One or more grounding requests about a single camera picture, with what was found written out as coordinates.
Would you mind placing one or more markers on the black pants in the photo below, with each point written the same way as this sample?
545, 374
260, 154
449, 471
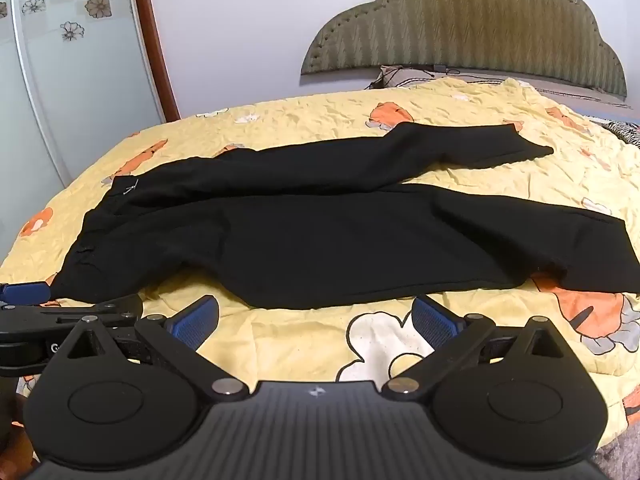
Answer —
300, 235

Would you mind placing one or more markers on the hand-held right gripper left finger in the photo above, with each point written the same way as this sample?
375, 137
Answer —
195, 321

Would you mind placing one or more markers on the black white striped cloth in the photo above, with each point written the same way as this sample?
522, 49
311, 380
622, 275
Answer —
625, 132

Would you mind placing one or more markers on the olive padded headboard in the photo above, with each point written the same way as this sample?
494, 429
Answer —
450, 20

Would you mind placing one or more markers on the brown wooden wardrobe frame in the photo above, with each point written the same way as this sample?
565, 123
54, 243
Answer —
157, 60

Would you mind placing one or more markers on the yellow printed bedsheet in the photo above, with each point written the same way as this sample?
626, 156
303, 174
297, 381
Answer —
310, 120

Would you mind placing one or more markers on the grey fuzzy blanket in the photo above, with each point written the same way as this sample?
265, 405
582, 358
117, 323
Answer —
620, 455

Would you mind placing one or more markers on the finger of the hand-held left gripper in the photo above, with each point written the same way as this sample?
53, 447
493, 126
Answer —
25, 292
115, 310

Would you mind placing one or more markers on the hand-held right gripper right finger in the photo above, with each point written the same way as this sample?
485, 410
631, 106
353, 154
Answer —
435, 321

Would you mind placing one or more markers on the grey pillow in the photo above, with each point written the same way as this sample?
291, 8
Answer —
550, 89

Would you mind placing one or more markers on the flowered glass wardrobe door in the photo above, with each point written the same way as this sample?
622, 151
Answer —
75, 85

